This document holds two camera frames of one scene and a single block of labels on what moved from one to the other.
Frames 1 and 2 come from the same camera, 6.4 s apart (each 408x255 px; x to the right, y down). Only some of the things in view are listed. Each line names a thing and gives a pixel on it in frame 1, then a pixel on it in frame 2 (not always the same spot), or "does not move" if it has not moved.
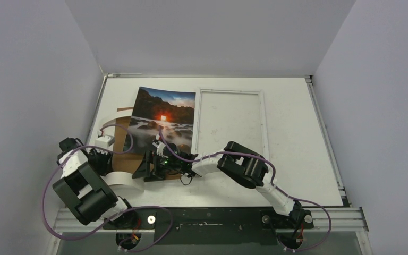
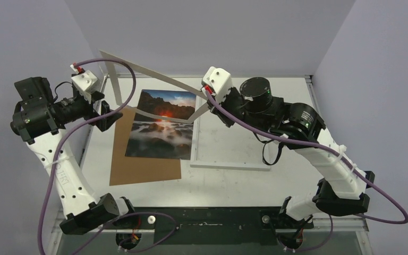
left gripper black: [106, 167] to [96, 95]
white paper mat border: [121, 178] to [109, 58]
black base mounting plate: [212, 226] does not move
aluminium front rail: [321, 219] does not move
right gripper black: [153, 164] to [226, 108]
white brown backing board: [124, 162] does not move
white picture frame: [223, 116] does not move
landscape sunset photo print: [168, 113] does not move
